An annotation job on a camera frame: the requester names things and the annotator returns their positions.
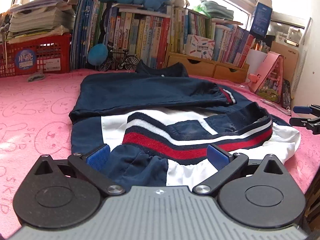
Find white navy zip jacket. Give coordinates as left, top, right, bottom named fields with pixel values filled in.
left=69, top=63, right=301, bottom=190

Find pink house shaped box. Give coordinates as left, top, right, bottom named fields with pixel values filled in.
left=248, top=51, right=284, bottom=103

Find brown cardboard box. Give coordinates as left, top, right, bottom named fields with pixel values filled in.
left=271, top=41, right=299, bottom=84

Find pink rabbit pattern mat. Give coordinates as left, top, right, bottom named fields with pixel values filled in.
left=1, top=70, right=319, bottom=238

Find dark blue poster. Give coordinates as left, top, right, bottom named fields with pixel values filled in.
left=249, top=2, right=273, bottom=38

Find wooden desktop drawer shelf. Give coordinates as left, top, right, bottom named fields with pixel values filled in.
left=164, top=52, right=249, bottom=83

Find grey clip on mat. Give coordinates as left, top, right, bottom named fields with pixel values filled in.
left=27, top=72, right=46, bottom=82

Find miniature black bicycle model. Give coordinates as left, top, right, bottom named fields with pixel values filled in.
left=98, top=46, right=139, bottom=72

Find blue round ball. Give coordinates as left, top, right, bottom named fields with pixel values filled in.
left=87, top=43, right=108, bottom=66

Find red plastic crate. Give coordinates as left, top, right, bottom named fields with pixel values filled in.
left=1, top=34, right=71, bottom=77

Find white colourful stationery box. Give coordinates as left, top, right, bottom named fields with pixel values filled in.
left=185, top=34, right=215, bottom=60

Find folded green towels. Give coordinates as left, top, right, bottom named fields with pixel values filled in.
left=196, top=0, right=234, bottom=20

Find row of upright books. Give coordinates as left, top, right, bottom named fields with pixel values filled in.
left=70, top=0, right=255, bottom=70

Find stack of papers and magazines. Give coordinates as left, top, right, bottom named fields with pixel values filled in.
left=1, top=0, right=75, bottom=42

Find white braided cord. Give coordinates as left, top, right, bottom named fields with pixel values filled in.
left=261, top=98, right=293, bottom=117

